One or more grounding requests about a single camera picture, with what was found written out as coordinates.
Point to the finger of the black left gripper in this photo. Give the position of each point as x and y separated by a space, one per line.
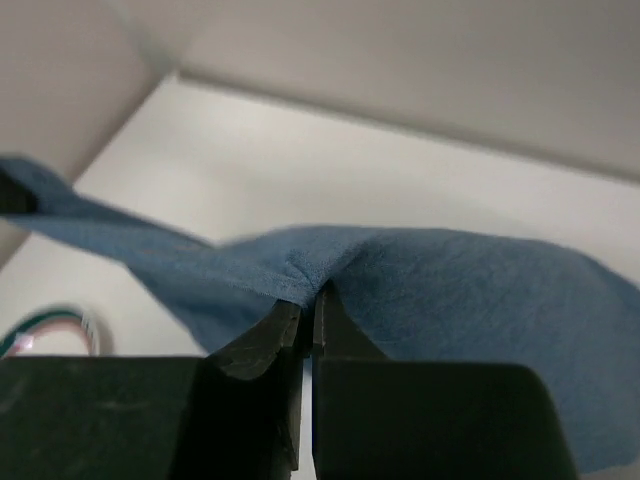
15 198

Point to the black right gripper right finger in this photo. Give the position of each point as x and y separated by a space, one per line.
335 334

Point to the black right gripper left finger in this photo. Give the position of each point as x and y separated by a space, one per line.
252 354

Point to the blue cloth placemat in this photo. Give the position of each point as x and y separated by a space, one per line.
418 294

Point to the white plate green red rim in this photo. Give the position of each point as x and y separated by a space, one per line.
83 322

